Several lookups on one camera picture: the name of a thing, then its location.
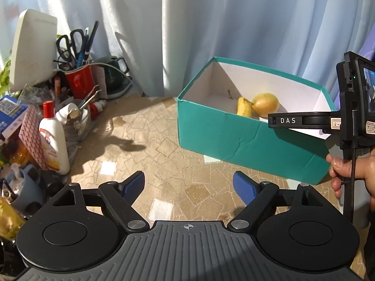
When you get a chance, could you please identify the blue pen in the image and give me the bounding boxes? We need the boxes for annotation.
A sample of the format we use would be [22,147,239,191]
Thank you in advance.
[77,28,90,68]

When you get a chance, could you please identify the orange object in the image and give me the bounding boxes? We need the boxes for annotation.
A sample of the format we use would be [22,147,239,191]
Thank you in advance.
[9,143,30,164]

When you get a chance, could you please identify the red patterned card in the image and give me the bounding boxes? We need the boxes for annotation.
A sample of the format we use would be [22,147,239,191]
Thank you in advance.
[18,105,49,170]

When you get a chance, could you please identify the dark green kettle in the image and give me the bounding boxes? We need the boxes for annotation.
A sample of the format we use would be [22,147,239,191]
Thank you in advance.
[97,55,132,98]

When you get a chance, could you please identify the white cable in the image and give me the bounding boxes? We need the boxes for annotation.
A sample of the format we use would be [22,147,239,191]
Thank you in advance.
[53,61,144,96]

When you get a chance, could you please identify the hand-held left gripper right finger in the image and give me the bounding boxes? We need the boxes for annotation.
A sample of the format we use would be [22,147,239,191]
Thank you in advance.
[227,171,323,232]

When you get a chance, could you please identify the yellow banana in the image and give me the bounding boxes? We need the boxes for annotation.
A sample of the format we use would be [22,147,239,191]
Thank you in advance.
[237,96,253,118]

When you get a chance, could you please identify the white flat router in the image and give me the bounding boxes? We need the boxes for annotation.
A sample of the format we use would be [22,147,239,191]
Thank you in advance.
[10,9,58,92]

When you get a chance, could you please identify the teal cardboard box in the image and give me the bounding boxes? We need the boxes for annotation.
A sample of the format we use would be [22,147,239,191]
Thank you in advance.
[176,56,337,185]

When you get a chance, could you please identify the blue-grey mug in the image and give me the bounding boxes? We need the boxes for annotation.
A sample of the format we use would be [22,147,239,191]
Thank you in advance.
[6,164,41,217]

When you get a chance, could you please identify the pale blue curtain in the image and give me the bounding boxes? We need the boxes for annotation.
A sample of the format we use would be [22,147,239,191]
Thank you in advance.
[0,0,375,100]

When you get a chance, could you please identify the yellow apple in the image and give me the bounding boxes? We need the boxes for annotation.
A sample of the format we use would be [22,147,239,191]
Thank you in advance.
[251,93,280,118]

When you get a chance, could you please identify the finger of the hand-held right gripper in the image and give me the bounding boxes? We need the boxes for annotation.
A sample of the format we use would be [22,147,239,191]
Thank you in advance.
[267,111,342,137]

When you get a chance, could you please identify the red pen holder cup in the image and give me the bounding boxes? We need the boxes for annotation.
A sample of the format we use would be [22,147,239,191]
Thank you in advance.
[64,66,96,100]

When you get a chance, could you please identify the blue printed box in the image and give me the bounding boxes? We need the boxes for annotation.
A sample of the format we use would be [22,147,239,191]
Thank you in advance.
[0,95,28,137]

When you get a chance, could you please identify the black scissors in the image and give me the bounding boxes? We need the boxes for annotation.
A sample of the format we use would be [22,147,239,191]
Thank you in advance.
[56,29,84,62]

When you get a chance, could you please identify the pink card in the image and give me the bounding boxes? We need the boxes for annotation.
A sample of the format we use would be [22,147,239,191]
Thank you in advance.
[91,64,107,100]

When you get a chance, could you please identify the black round object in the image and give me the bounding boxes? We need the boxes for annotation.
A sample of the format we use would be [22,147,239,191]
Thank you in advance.
[41,171,63,196]

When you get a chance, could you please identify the yellow packet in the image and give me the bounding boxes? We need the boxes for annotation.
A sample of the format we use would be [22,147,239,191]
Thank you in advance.
[0,196,25,240]

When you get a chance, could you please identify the white bottle with red cap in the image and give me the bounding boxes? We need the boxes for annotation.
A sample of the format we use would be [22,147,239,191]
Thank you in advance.
[39,101,71,175]

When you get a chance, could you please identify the metal tweezers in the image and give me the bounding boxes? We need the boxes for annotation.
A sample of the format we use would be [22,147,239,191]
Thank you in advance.
[78,85,103,109]

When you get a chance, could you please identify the white cap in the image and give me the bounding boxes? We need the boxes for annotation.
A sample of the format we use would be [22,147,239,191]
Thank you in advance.
[56,103,78,122]

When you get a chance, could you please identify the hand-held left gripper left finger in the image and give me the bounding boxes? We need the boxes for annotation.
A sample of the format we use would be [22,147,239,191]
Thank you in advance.
[52,171,150,234]

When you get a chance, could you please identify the red and white tube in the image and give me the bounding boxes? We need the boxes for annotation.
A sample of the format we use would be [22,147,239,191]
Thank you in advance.
[89,100,106,120]

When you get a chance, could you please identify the green plant leaves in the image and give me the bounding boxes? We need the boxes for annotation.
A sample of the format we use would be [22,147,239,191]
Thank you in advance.
[0,53,14,94]

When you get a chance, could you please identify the person's right hand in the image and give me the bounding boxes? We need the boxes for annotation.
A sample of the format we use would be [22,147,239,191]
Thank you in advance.
[326,148,375,208]

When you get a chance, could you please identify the black pen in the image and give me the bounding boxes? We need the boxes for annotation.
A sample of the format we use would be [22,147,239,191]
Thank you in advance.
[87,20,99,54]

